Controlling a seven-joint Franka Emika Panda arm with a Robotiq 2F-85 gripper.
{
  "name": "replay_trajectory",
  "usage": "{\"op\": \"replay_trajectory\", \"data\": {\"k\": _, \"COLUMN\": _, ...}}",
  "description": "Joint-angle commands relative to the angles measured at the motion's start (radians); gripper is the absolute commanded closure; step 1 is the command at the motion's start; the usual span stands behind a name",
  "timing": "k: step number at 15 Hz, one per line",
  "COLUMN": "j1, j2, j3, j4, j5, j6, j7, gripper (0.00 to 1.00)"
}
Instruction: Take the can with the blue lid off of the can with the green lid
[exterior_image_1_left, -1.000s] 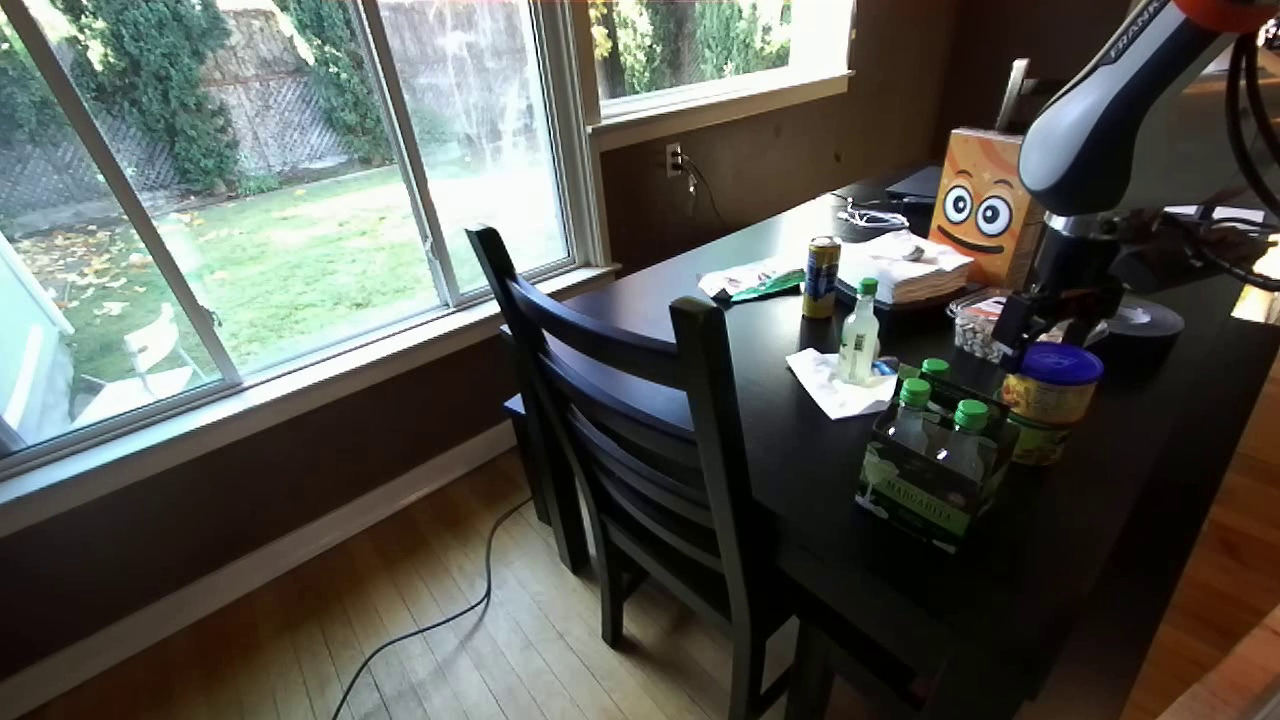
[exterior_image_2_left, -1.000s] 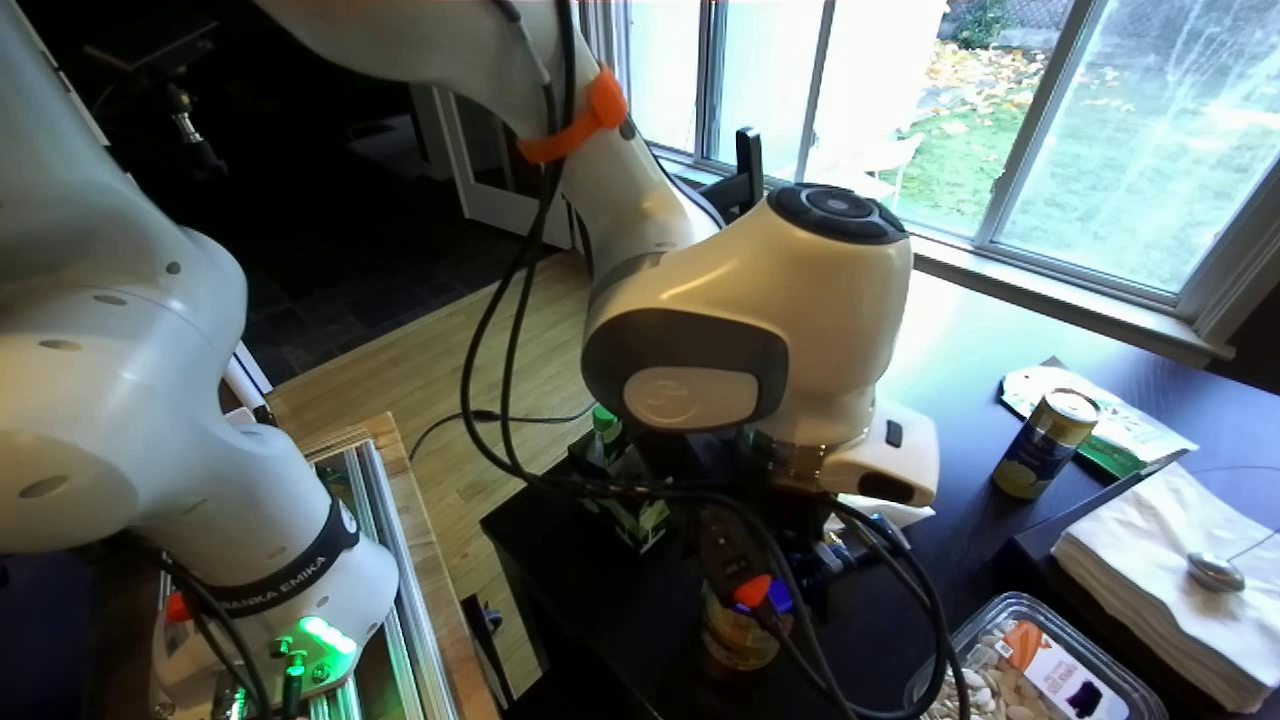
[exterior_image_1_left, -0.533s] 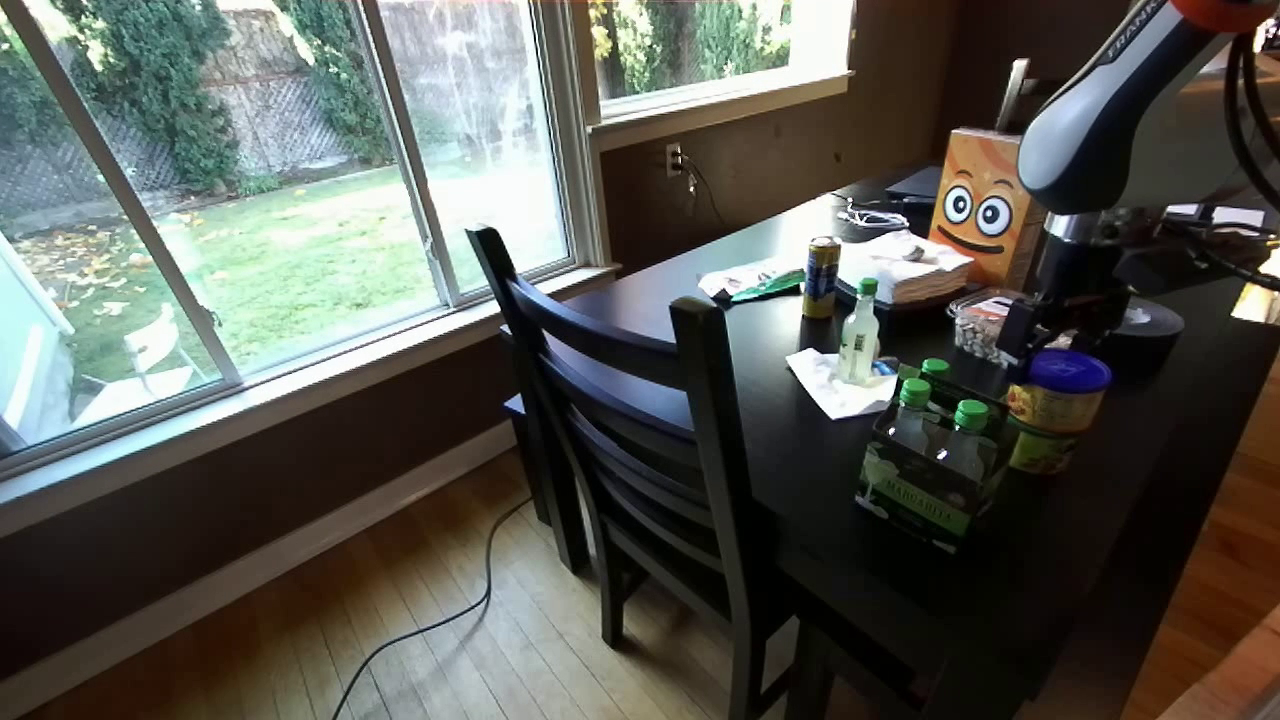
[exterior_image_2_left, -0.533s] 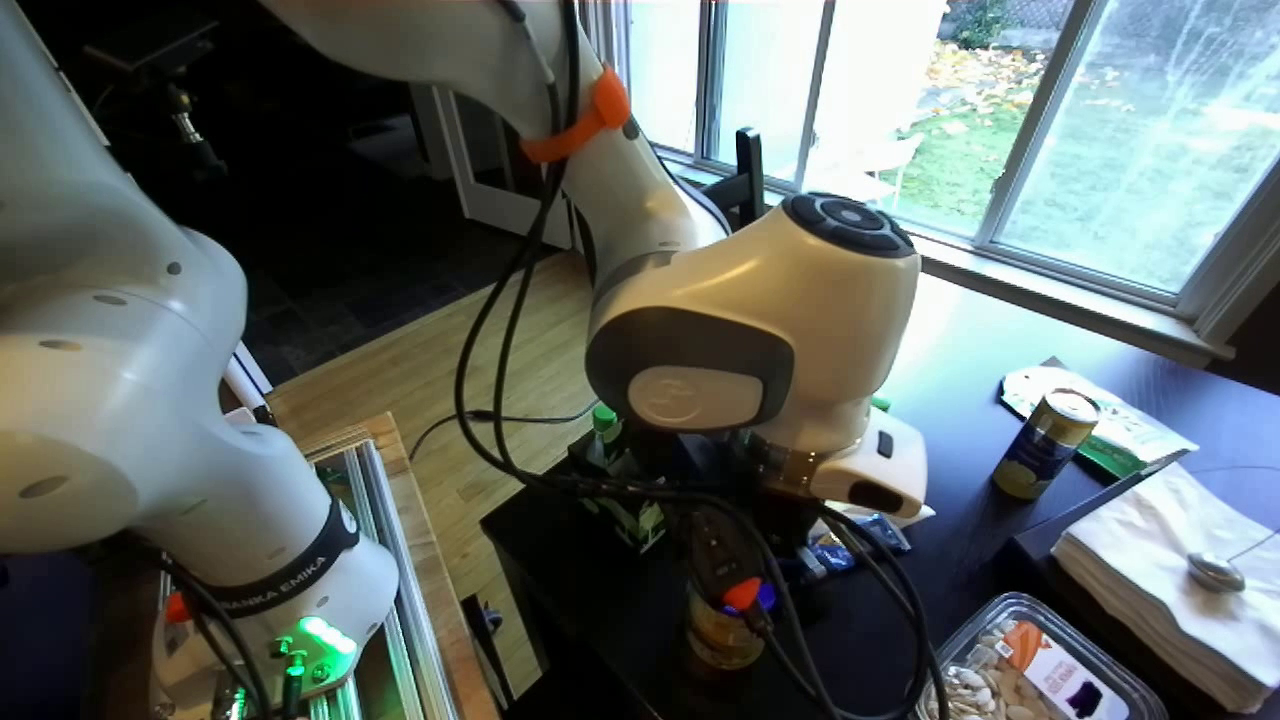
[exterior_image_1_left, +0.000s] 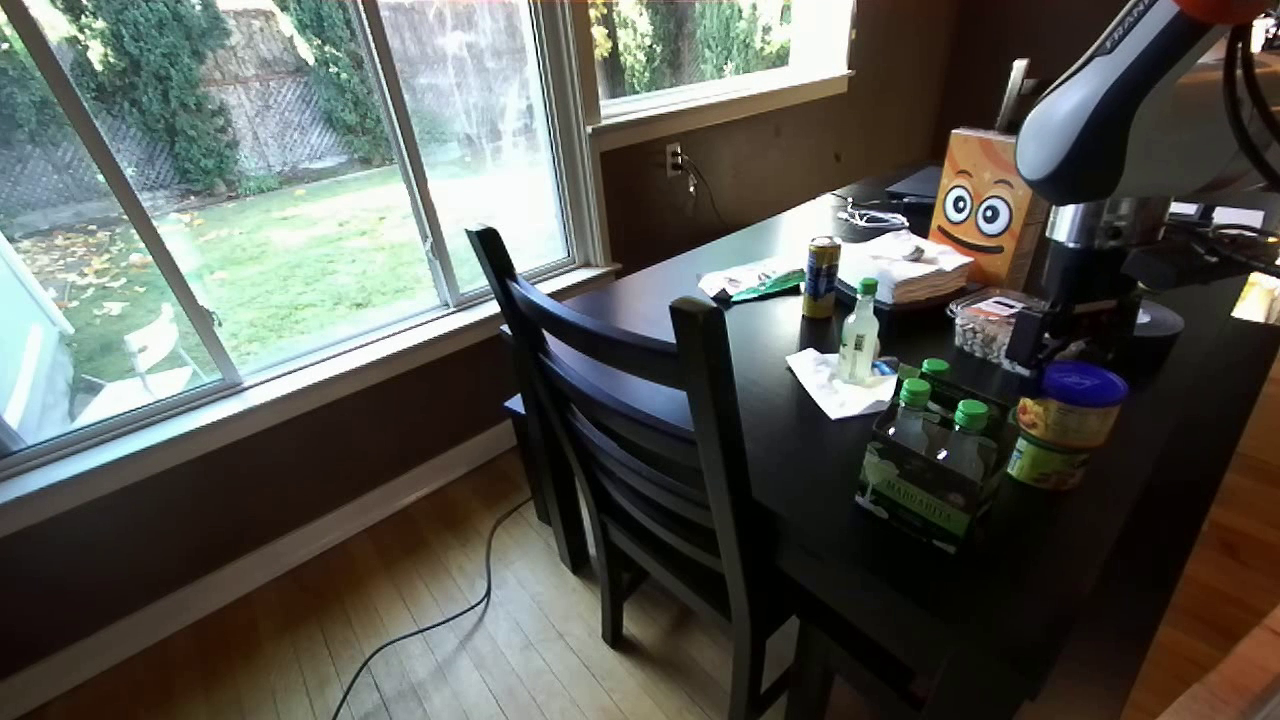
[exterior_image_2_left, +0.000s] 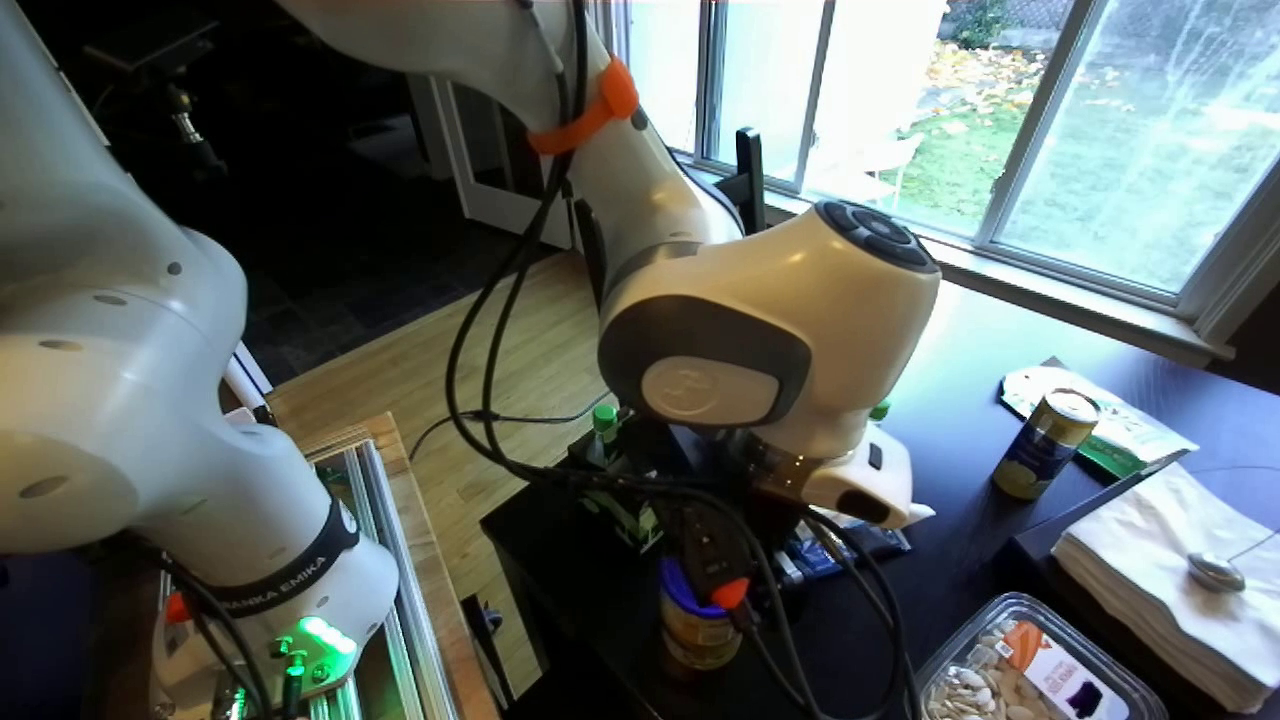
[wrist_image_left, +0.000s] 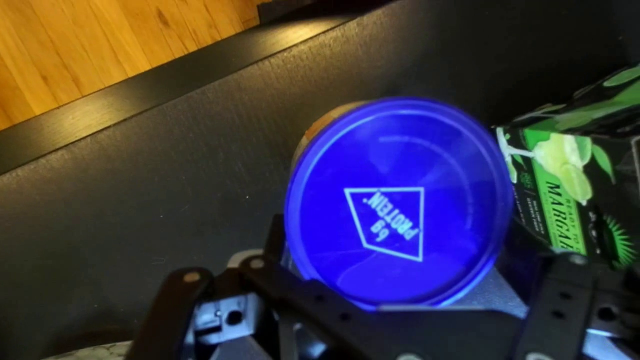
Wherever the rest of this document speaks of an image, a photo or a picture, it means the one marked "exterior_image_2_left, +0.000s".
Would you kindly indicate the dark wooden chair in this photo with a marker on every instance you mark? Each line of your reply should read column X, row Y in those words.
column 739, row 194

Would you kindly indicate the white paper with green card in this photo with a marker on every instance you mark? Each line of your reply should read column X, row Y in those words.
column 1123, row 446

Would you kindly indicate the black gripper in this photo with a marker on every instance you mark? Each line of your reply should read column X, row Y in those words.
column 713, row 556

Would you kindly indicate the green bottle carrier pack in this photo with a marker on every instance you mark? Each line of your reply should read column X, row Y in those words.
column 628, row 475

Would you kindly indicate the clear plastic food container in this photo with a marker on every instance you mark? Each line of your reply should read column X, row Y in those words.
column 1024, row 660

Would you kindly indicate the blue yellow tin can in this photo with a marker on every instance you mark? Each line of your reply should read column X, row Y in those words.
column 1048, row 436

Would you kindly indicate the small silver object on napkins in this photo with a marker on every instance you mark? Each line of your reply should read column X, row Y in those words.
column 1212, row 574

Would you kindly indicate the stack of white napkins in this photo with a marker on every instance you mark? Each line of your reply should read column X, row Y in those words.
column 1133, row 561

